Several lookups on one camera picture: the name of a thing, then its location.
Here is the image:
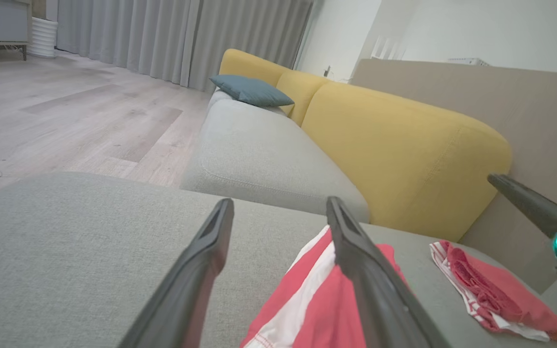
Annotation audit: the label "red white basketball jersey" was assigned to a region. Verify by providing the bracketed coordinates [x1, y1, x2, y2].
[429, 239, 557, 344]

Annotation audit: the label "large grey sofa seat cushion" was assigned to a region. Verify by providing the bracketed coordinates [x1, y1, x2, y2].
[0, 171, 557, 348]

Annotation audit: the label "grey pleated curtain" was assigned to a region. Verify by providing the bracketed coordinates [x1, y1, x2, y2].
[56, 0, 314, 93]

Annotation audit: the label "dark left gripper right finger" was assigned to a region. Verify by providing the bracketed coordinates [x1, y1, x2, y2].
[325, 196, 454, 348]

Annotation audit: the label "white ribbed bin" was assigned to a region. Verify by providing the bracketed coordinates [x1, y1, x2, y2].
[28, 16, 59, 59]

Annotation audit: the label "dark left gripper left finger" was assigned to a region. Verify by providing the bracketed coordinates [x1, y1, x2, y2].
[118, 198, 235, 348]

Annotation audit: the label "large yellow sofa back cushion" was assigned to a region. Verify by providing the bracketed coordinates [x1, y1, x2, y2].
[301, 81, 513, 243]

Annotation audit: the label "blue grey throw pillow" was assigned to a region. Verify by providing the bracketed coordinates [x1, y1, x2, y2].
[209, 74, 295, 108]

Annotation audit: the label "red basketball shorts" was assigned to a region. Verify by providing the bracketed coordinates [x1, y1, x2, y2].
[239, 224, 407, 348]

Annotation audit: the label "white device behind sofa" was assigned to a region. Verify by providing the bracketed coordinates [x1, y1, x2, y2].
[447, 57, 491, 67]

